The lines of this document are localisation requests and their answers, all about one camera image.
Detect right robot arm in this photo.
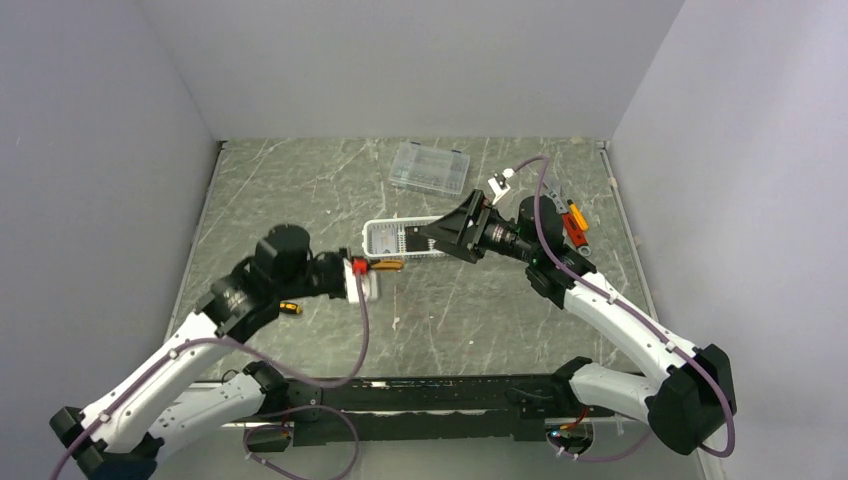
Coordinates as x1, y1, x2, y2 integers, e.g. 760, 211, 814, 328
419, 190, 737, 457

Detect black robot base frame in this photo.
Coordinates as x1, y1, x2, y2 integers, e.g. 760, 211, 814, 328
243, 374, 614, 453

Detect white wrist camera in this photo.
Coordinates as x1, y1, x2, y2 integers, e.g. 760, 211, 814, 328
343, 257, 380, 304
487, 168, 515, 205

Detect purple cable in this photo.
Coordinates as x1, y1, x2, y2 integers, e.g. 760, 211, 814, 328
49, 268, 371, 480
510, 156, 737, 464

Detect clear plastic organizer box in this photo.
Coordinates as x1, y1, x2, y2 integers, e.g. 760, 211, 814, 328
388, 142, 471, 198

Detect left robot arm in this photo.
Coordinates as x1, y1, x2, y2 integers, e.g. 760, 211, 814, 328
50, 224, 374, 479

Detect yellow black handled wrench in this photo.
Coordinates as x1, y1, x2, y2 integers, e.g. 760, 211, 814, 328
279, 302, 303, 315

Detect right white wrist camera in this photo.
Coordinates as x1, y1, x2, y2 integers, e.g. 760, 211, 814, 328
487, 168, 515, 205

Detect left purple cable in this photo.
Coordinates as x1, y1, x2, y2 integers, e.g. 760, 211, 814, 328
49, 268, 371, 480

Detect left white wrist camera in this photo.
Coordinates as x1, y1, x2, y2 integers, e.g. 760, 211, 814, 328
343, 257, 380, 304

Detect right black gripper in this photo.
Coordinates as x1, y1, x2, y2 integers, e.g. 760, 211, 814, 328
420, 189, 538, 264

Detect red adjustable wrench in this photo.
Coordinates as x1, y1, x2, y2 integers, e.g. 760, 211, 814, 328
543, 180, 591, 257

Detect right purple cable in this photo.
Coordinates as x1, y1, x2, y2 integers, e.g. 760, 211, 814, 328
510, 156, 737, 464

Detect white plastic basket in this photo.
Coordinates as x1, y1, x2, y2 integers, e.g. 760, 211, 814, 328
362, 216, 445, 260

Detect black VIP cards stack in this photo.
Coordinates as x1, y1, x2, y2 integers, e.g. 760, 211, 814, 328
404, 226, 440, 257

